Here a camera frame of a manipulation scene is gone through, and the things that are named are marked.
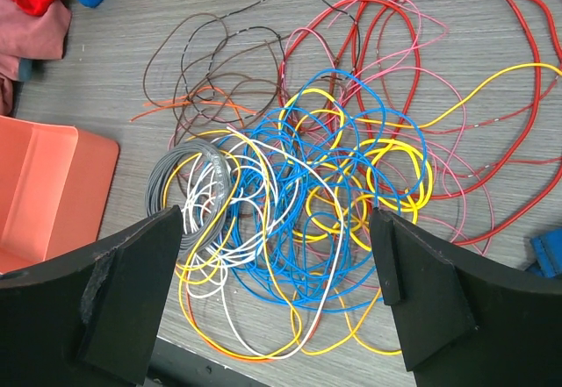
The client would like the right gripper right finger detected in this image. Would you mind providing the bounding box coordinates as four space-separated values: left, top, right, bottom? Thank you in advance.
370 209 561 386

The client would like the red cable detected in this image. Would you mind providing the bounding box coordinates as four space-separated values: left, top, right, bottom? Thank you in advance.
278 0 562 247

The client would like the blue striped cloth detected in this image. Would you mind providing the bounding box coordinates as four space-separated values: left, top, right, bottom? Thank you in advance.
526 228 562 278

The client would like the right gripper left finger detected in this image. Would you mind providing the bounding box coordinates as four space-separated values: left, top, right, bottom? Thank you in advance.
1 206 183 386

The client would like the yellow cable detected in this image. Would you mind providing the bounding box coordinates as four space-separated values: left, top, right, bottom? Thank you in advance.
162 62 562 357

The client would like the orange cable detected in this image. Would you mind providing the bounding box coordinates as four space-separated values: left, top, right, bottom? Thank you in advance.
130 86 273 362

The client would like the orange plastic bin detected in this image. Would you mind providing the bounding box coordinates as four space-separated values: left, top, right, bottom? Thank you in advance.
1 117 119 273

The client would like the pink cloth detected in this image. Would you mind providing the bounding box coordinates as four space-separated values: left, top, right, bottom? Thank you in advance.
1 0 72 115

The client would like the pink cable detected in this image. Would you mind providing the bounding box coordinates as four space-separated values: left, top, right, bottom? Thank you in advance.
280 0 495 256

